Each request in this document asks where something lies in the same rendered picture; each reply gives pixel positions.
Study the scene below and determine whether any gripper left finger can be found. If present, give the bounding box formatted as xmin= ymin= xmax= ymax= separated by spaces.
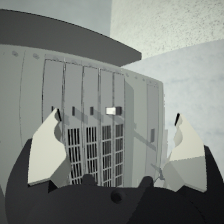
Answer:
xmin=5 ymin=108 xmax=72 ymax=224

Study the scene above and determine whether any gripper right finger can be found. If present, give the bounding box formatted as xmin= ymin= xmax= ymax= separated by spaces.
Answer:
xmin=162 ymin=113 xmax=224 ymax=224

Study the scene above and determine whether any white server rack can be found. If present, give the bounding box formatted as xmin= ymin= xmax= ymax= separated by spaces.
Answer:
xmin=0 ymin=44 xmax=163 ymax=197

